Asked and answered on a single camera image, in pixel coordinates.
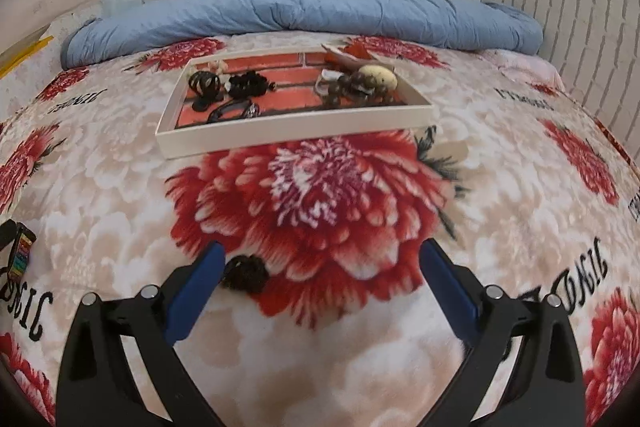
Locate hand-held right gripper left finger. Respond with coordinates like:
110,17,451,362
56,241,227,427

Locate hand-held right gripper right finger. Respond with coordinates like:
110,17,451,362
419,238,587,427

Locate black scrunchie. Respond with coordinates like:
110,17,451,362
221,255,269,294

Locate white tray with brick lining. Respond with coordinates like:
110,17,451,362
155,46,437,159

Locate black hair ties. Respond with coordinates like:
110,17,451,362
187,71,224,112

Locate black bead bracelet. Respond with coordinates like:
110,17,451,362
227,72,277,98

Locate cream oval stone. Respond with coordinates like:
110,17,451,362
357,64,399,92

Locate brown wooden bead bracelet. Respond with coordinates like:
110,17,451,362
320,69,376,108

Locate floral printed blanket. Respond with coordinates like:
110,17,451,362
0,32,640,427

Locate black rainbow striped accessory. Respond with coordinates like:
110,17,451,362
0,222,38,283

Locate pink pillow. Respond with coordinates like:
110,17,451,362
480,48,563,90

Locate red fabric flower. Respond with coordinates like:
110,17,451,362
325,44,381,65

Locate yellow flat object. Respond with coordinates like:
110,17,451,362
0,36,54,78

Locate blue quilt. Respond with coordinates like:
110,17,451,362
60,0,544,68

